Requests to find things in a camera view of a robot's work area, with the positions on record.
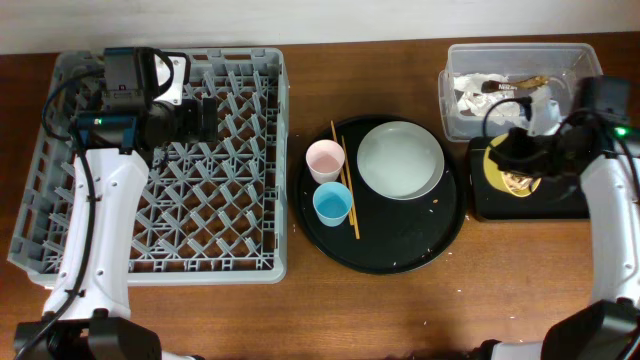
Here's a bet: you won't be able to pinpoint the brown food scraps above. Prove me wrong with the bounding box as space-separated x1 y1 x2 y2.
502 172 534 193

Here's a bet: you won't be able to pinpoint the yellow bowl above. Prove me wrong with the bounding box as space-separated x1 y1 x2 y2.
483 147 541 198

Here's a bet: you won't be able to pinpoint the gold snack wrapper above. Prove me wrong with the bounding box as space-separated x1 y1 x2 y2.
481 75 550 93

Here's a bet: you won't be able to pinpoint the white tissue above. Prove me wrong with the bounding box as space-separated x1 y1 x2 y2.
454 73 515 117

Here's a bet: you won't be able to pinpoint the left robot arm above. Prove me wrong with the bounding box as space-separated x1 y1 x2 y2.
14 47 217 359

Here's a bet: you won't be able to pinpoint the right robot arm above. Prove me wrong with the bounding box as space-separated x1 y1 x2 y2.
472 75 639 360

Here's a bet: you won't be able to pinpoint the black rectangular tray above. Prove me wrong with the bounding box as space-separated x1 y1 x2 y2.
467 137 589 221

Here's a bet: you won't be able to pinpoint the clear plastic bin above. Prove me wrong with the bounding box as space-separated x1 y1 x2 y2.
438 43 602 142

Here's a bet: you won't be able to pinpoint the pink plastic cup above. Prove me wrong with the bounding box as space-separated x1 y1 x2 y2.
305 140 345 184

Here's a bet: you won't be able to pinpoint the wooden chopstick left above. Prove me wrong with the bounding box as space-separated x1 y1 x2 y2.
329 120 355 226

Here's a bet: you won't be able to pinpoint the wooden chopstick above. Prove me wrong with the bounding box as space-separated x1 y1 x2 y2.
329 120 355 226
341 136 361 240

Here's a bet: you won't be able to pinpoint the grey round plate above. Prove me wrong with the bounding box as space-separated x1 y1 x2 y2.
357 121 445 201

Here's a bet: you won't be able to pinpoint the wooden chopstick right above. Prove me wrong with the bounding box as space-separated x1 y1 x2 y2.
341 136 361 240

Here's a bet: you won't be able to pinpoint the blue plastic cup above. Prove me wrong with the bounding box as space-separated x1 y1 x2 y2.
312 182 353 227

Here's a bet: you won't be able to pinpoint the round black tray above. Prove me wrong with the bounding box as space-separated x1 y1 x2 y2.
292 115 467 275

